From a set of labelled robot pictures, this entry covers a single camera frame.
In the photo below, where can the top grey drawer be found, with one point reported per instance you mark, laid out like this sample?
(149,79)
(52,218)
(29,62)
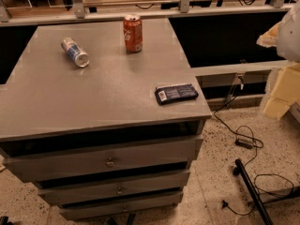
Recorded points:
(105,158)

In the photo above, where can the grey drawer cabinet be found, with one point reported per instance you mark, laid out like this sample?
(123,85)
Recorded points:
(50,105)

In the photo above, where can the grey drawer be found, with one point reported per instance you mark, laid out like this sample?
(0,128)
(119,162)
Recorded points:
(114,188)
(122,206)
(105,158)

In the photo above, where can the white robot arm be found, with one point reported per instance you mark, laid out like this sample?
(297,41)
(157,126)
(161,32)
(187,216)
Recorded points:
(285,37)

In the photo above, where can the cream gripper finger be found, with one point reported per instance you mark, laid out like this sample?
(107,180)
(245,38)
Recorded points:
(285,93)
(269,38)

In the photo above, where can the grey metal railing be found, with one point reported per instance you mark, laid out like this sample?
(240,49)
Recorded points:
(44,12)

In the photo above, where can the red coke can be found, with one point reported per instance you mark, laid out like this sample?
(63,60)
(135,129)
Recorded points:
(133,33)

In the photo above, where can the middle grey drawer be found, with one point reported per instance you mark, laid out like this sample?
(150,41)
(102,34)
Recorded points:
(114,188)

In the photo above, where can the bottom grey drawer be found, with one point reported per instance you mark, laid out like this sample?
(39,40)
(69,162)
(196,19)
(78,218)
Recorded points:
(122,206)

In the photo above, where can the dark blue rxbar wrapper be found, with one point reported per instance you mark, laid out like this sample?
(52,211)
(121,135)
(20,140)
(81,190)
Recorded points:
(175,93)

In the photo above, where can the silver blue can lying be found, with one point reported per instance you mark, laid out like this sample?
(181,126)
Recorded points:
(79,56)

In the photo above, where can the black stand leg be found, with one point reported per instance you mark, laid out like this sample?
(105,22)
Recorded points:
(240,169)

